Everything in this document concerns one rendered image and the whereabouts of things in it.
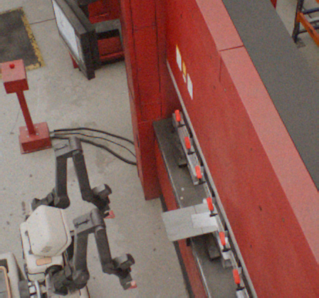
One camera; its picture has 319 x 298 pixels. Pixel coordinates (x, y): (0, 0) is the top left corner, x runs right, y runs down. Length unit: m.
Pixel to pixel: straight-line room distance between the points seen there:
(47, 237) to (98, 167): 1.99
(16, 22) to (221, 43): 4.06
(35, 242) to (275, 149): 1.40
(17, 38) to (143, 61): 2.63
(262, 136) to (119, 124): 3.17
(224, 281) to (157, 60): 1.29
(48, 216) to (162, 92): 1.19
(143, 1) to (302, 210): 1.75
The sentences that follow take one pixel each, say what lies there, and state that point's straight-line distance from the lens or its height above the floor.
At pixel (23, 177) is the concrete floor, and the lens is 4.95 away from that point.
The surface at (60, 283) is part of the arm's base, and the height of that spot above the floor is 1.22.
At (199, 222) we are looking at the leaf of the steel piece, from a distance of 3.38.
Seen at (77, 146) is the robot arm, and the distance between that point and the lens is 2.93.
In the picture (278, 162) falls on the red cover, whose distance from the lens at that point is 2.00.
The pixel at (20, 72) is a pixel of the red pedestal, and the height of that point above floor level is 0.80.
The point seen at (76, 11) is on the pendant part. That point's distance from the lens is 3.72.
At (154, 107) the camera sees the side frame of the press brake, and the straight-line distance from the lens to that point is 3.89.
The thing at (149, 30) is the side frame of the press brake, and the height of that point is 1.63.
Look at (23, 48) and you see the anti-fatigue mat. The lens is 5.93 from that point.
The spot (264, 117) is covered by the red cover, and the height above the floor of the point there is 2.30.
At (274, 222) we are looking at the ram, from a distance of 2.19.
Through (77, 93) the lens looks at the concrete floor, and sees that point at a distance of 5.43.
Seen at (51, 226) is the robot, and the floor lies 1.37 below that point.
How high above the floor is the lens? 3.88
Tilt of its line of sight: 50 degrees down
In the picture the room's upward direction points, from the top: 4 degrees counter-clockwise
